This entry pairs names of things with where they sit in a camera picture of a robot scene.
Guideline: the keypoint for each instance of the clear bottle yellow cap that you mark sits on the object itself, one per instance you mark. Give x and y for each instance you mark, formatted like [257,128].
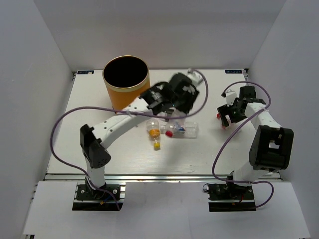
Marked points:
[153,129]

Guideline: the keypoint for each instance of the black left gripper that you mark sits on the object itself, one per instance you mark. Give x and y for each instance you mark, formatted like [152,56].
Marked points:
[191,96]

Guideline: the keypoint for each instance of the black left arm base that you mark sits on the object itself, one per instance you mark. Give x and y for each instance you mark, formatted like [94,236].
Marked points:
[88,199]

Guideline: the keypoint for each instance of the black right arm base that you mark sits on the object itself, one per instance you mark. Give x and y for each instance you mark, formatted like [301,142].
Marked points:
[229,197]

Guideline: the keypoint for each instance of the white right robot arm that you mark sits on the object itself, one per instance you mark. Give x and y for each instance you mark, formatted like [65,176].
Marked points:
[271,147]

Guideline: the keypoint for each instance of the clear bottle blue label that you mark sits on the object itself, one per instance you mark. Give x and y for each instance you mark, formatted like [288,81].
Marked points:
[188,130]

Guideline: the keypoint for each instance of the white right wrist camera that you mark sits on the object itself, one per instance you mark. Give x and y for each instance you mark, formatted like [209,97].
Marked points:
[230,97]

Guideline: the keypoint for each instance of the small red-label cola bottle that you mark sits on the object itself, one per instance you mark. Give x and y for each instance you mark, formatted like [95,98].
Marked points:
[220,120]

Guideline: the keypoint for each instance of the clear bottle red label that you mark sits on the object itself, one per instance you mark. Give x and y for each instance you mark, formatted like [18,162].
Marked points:
[174,127]

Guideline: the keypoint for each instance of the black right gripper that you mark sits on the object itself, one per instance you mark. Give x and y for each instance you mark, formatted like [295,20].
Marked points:
[225,110]

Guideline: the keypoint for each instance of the orange cylindrical bin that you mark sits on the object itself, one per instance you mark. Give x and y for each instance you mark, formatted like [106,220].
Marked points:
[125,78]

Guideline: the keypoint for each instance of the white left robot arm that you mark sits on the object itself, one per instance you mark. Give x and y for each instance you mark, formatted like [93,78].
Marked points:
[95,140]

